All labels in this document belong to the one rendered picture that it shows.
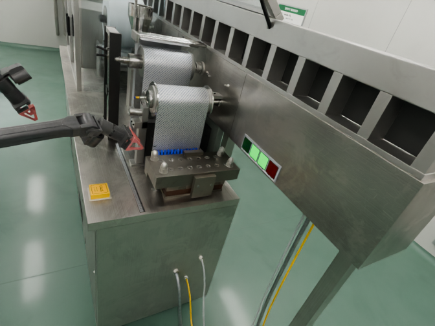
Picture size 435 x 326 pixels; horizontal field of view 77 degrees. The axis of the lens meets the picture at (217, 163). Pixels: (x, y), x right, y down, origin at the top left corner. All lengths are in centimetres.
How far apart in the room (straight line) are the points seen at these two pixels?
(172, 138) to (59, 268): 124
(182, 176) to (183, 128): 24
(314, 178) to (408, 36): 270
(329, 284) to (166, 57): 119
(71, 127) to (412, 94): 100
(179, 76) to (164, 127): 31
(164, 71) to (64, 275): 141
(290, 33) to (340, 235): 65
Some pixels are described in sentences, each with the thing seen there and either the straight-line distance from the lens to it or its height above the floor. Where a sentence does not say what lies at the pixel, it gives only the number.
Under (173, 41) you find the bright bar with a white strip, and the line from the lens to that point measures 144.
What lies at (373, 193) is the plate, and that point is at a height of 135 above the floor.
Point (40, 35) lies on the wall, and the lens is 675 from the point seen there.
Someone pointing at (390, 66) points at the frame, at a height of 163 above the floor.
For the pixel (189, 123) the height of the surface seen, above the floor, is 116.
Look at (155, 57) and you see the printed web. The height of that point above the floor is 138.
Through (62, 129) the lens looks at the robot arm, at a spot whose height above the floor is 118.
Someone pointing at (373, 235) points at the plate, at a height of 126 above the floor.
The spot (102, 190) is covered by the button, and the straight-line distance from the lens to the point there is 120.
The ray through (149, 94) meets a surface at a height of 128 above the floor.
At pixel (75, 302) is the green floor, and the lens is 198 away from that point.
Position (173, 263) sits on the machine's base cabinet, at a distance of 146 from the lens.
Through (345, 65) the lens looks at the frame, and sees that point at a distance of 86.
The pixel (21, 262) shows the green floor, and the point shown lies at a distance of 222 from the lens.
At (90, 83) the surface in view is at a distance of 220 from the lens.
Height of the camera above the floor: 169
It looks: 31 degrees down
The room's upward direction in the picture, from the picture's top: 15 degrees clockwise
